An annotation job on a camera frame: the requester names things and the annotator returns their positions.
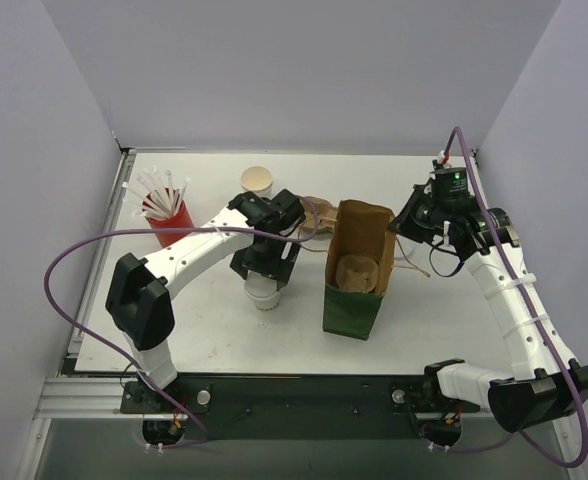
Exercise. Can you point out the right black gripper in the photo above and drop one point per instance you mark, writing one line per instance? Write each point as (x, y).
(406, 220)

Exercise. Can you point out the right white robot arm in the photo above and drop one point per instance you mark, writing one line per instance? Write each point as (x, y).
(545, 380)

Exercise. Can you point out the brown pulp cup carrier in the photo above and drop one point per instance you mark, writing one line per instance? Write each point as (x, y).
(356, 274)

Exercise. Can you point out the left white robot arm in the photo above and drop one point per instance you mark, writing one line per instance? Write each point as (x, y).
(252, 231)

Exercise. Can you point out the green paper takeout bag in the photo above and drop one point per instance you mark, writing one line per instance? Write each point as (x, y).
(361, 229)

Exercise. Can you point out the white paper coffee cup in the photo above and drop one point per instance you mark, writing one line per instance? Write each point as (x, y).
(262, 291)

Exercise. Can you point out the red straw holder cup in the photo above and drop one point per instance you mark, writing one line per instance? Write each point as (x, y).
(165, 230)

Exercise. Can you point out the aluminium frame rail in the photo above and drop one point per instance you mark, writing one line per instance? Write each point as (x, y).
(79, 398)

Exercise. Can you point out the stacked white paper cups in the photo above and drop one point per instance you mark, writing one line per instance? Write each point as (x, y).
(257, 179)

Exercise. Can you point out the white wrapped straws bundle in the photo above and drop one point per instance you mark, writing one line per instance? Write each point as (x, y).
(161, 197)

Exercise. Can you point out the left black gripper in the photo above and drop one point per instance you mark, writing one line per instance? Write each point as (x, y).
(265, 267)

